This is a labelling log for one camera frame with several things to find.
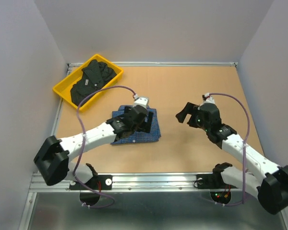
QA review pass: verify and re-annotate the yellow plastic bin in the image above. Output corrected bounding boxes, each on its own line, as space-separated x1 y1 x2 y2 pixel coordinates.
53 54 123 109

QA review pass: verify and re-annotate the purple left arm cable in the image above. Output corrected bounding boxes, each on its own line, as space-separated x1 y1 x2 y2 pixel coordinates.
72 85 115 208

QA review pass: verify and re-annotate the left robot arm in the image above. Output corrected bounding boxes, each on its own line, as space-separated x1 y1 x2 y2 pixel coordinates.
34 105 153 189

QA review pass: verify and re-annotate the blue plaid long sleeve shirt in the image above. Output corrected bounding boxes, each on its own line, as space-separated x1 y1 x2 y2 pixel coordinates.
111 107 161 145

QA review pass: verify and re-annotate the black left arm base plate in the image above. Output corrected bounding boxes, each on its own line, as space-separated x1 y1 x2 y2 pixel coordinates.
69 174 113 191

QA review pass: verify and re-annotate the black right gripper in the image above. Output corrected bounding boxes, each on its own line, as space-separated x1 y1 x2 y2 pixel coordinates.
175 102 210 132

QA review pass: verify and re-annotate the aluminium front rail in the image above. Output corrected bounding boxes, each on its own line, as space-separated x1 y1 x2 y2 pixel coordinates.
29 172 223 193

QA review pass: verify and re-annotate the aluminium back rail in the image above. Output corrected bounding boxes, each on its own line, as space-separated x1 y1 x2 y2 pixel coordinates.
67 61 238 68

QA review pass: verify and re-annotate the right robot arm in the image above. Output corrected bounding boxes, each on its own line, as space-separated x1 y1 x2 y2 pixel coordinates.
176 103 288 215

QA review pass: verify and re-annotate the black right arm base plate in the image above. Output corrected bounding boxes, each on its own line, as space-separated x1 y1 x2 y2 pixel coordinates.
193 172 238 189

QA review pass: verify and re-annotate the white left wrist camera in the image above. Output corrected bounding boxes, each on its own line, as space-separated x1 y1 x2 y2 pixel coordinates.
132 94 149 109

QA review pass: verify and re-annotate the black striped shirt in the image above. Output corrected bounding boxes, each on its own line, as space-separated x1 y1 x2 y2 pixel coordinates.
70 59 117 106

